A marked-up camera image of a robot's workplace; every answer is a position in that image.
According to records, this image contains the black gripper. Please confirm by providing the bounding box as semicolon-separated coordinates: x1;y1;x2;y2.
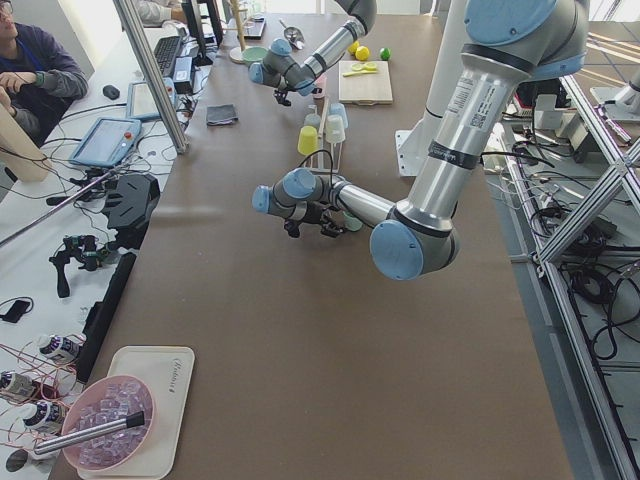
273;85;298;107
284;201;345;238

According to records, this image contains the pink plastic cup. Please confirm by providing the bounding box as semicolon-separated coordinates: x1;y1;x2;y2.
311;74;327;99

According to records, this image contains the green plastic cup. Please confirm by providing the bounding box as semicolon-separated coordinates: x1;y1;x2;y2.
343;211;363;232

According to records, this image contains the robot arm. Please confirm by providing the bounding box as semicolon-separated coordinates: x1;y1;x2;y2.
249;0;377;106
252;1;589;280

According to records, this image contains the grey translucent cup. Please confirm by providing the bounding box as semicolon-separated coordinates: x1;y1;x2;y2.
304;105;321;130

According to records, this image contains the yellow plastic cup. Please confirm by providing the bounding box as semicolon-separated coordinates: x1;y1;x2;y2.
297;125;318;156

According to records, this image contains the blue plastic cup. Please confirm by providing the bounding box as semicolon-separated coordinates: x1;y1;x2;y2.
329;102;349;129

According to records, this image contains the cream plastic cup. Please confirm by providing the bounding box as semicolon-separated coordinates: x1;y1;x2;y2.
324;114;346;145

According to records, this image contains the green bowl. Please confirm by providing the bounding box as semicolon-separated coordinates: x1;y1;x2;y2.
242;46;268;66

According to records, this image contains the wooden mug tree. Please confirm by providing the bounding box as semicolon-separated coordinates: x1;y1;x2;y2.
228;0;246;65

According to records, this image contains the metal scoop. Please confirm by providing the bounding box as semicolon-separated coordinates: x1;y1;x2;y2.
279;18;305;50

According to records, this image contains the grey folded cloth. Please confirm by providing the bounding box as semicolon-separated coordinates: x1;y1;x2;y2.
206;104;238;126

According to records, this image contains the yellow lemon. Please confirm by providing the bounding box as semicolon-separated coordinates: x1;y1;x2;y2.
347;41;360;55
354;45;370;61

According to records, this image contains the wooden cutting board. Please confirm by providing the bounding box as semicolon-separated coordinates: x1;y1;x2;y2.
338;61;393;105

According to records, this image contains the green lime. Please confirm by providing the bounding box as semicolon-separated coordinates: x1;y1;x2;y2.
379;47;391;61

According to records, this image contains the black keyboard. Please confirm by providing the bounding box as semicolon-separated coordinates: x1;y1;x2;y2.
153;36;182;77

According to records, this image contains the blue teach pendant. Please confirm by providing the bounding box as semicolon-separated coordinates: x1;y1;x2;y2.
69;117;142;168
126;81;161;122

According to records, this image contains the computer mouse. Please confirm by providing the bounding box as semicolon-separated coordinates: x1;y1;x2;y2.
102;85;120;100

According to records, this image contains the cream tray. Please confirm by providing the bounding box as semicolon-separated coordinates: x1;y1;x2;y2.
77;346;195;479

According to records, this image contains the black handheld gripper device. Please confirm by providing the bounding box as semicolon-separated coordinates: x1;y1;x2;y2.
49;235;117;298

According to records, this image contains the seated person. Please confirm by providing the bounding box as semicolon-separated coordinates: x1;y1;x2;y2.
1;1;88;146

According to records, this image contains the pink bowl with ice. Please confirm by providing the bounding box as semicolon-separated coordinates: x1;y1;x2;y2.
60;374;157;472

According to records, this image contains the metal muddler stick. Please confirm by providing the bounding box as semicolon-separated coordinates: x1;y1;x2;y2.
34;411;145;455

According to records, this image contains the white wire cup holder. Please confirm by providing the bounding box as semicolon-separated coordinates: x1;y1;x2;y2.
305;96;344;173

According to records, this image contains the aluminium frame post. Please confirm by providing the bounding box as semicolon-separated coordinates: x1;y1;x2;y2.
113;0;189;154

